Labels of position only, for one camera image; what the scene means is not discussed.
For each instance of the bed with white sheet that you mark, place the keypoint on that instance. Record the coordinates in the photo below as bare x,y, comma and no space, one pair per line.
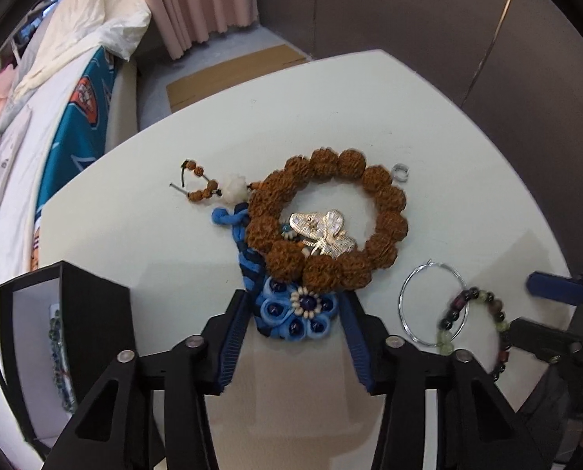
82,112

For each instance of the black jewelry box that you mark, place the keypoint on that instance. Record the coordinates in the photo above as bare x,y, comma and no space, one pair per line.
60,327

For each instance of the white duvet pile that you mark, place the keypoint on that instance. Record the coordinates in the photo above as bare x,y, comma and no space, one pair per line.
78,26

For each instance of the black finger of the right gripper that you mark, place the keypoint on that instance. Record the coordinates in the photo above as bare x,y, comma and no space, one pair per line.
545,343
555,288

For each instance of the silver butterfly brooch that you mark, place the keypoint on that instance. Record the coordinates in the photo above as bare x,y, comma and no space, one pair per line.
323,233

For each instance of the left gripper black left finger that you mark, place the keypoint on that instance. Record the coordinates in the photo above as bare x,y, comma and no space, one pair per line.
112,428

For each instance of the flat brown cardboard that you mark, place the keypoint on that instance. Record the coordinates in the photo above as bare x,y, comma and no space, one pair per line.
209,81

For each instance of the blue flower knot ornament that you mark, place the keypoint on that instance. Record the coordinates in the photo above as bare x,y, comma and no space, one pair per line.
284,311

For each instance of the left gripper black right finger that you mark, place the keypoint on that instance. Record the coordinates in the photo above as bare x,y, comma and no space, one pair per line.
476,426

